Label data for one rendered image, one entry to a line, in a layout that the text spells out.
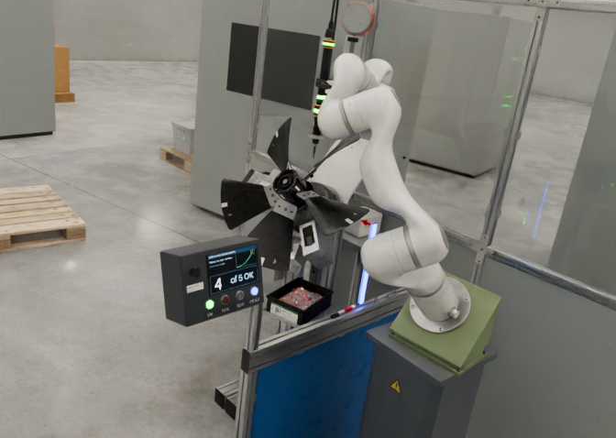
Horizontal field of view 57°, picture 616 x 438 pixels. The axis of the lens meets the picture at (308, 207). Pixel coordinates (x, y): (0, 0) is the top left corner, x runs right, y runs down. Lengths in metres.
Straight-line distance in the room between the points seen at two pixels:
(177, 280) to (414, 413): 0.84
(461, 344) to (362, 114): 0.75
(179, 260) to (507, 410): 1.83
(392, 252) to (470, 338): 0.44
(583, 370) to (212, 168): 3.57
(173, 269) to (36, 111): 6.39
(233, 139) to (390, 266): 3.58
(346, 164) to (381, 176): 1.09
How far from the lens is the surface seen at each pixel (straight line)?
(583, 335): 2.56
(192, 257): 1.49
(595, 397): 2.64
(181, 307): 1.52
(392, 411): 1.93
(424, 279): 1.61
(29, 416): 3.01
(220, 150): 5.07
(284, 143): 2.46
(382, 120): 1.51
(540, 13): 2.50
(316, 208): 2.18
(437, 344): 1.81
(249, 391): 1.92
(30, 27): 7.65
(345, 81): 1.59
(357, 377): 2.39
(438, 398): 1.82
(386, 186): 1.49
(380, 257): 1.49
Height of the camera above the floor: 1.87
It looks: 19 degrees down
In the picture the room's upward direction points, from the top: 8 degrees clockwise
